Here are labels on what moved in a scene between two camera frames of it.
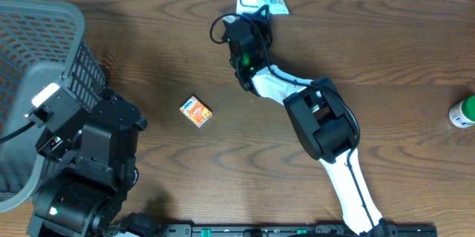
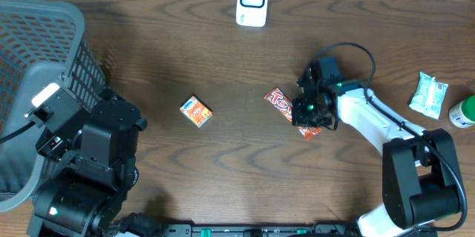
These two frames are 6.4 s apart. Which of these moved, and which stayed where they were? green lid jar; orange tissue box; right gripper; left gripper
Moved: right gripper
Stayed: left gripper; green lid jar; orange tissue box
